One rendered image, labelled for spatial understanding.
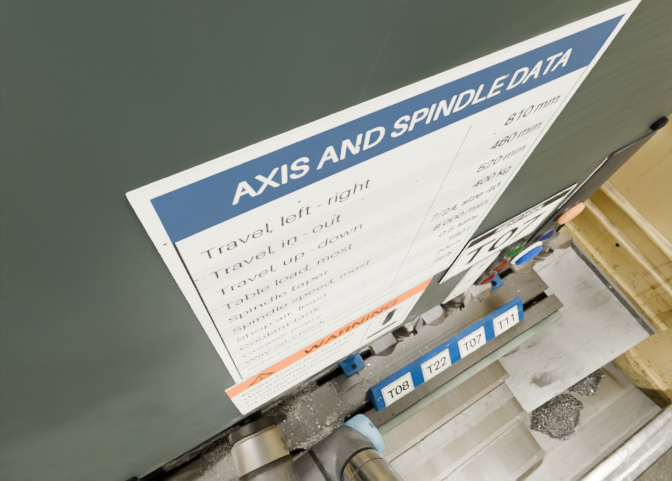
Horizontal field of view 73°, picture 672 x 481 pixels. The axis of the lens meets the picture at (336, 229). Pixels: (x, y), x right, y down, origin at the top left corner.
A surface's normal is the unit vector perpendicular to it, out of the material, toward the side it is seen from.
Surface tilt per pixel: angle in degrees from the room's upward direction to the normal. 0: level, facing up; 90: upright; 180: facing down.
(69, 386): 90
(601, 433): 17
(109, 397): 90
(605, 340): 24
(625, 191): 90
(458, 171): 90
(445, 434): 8
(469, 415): 8
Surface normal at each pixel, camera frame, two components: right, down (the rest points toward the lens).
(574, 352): -0.28, -0.28
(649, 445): 0.08, -0.49
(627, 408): -0.07, -0.69
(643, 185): -0.86, 0.40
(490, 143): 0.51, 0.77
